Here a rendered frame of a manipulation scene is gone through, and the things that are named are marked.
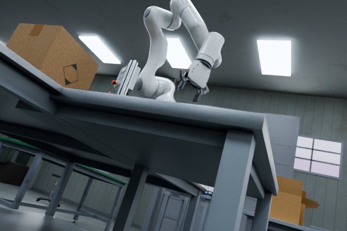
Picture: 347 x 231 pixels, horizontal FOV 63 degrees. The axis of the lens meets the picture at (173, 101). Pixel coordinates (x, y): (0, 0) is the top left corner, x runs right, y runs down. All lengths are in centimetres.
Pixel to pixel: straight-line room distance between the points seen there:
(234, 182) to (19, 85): 64
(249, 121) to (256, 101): 693
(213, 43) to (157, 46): 40
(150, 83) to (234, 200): 99
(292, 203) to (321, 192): 411
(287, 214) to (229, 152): 219
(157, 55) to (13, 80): 86
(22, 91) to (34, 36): 44
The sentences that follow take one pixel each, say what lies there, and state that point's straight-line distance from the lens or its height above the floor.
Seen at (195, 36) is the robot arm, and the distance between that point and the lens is 140.
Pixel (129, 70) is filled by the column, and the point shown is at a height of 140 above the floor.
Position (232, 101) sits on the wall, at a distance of 768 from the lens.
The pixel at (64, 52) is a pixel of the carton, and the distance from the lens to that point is 127.
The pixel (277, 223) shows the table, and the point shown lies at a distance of 274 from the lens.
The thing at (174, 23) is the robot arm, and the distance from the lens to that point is 165.
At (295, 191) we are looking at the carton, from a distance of 284.
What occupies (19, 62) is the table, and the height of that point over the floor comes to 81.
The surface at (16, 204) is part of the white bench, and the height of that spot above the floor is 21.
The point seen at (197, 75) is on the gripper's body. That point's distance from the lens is 122.
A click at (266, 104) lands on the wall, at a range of 753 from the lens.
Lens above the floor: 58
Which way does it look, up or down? 21 degrees up
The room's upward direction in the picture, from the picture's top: 18 degrees clockwise
